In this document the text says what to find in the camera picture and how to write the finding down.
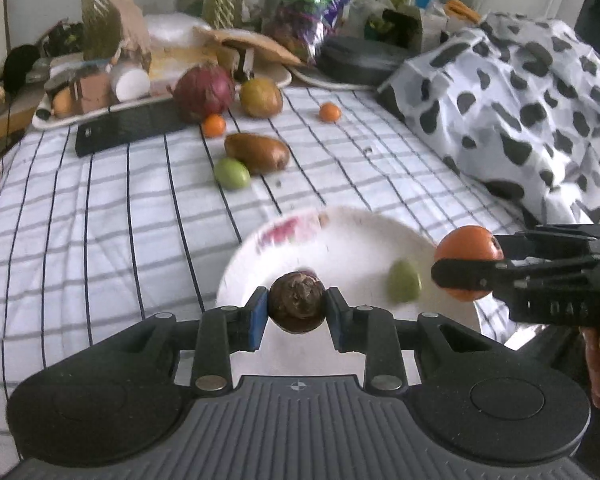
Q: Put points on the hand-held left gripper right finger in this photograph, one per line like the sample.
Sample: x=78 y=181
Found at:
x=336 y=325

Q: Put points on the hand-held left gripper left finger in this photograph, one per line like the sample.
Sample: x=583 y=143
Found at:
x=257 y=317

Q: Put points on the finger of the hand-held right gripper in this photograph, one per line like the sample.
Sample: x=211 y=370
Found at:
x=460 y=272
x=545 y=242

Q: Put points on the large orange tangerine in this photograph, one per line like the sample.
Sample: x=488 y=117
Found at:
x=467 y=242

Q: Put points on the brown passion fruit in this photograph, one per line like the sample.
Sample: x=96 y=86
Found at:
x=297 y=300

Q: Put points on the small green fruit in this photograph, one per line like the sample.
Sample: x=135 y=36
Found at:
x=232 y=174
x=405 y=281

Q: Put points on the white floral plate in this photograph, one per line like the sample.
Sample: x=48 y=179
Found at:
x=350 y=245

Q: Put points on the small orange tomato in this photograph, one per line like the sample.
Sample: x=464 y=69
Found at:
x=330 y=112
x=213 y=126

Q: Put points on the yellow green mango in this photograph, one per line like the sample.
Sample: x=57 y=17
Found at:
x=261 y=97

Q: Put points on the red onion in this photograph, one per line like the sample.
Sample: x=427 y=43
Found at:
x=203 y=92

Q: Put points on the cow print blanket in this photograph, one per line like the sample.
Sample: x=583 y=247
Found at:
x=520 y=100

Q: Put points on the checked white bedsheet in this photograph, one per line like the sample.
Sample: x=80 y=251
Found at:
x=105 y=220

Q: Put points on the black zip case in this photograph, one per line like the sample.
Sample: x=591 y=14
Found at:
x=360 y=60

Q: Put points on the white tray under case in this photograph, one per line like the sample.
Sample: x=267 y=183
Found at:
x=307 y=79

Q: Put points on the yellow pink box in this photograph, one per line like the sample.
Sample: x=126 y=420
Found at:
x=180 y=62

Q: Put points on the white cup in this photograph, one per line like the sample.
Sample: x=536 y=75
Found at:
x=130 y=82

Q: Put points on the brown paper bag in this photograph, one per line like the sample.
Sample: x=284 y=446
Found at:
x=250 y=42

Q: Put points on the small brown box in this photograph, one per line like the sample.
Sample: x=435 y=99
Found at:
x=92 y=92

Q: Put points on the long white tray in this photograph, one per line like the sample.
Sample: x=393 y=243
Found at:
x=45 y=120

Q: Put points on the white plastic bag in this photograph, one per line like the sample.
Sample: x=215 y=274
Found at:
x=175 y=27

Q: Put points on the purple foil bag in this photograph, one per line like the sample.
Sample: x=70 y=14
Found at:
x=310 y=10

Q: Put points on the crumpled brown paper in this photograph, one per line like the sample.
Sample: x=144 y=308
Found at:
x=132 y=30

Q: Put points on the black round object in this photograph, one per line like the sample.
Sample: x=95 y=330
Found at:
x=21 y=67

